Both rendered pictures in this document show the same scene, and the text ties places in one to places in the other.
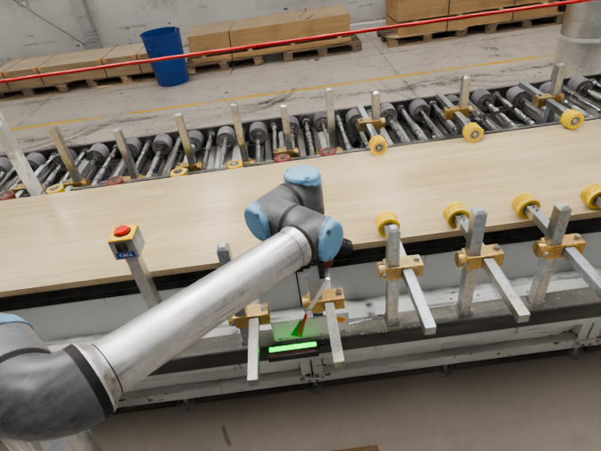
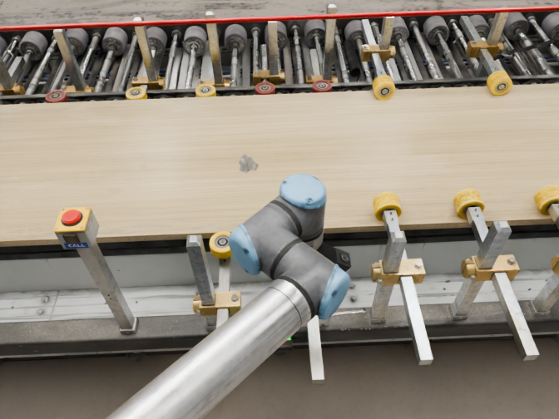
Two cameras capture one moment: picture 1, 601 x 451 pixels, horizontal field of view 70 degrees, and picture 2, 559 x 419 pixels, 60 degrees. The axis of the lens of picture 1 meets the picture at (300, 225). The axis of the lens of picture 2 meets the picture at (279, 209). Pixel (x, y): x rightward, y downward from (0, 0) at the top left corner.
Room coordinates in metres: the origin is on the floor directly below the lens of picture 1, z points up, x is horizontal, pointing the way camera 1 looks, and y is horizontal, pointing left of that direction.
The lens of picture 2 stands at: (0.27, 0.04, 2.05)
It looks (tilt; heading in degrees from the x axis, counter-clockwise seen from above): 49 degrees down; 358
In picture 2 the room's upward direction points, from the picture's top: 2 degrees counter-clockwise
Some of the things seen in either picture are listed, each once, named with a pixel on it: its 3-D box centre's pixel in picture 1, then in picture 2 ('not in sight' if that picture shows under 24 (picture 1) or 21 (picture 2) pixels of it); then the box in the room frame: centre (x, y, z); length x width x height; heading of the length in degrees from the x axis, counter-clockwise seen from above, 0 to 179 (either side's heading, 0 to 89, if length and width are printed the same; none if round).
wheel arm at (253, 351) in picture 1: (254, 324); (223, 315); (0.96, 0.19, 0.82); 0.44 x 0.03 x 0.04; 179
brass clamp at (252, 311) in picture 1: (249, 316); (217, 303); (1.00, 0.21, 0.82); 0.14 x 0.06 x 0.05; 89
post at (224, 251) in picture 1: (238, 302); (206, 291); (1.00, 0.23, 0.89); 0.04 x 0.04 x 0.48; 89
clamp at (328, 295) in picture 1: (323, 300); not in sight; (1.00, -0.04, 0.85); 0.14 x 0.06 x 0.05; 89
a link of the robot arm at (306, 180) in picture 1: (303, 192); (302, 207); (0.91, -0.02, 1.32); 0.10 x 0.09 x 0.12; 134
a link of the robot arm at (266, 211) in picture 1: (275, 214); (266, 240); (0.83, 0.05, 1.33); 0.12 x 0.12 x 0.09; 44
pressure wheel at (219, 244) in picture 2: not in sight; (224, 251); (1.16, 0.19, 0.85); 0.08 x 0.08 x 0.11
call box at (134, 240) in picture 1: (127, 242); (77, 229); (1.00, 0.49, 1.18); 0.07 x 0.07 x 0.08; 89
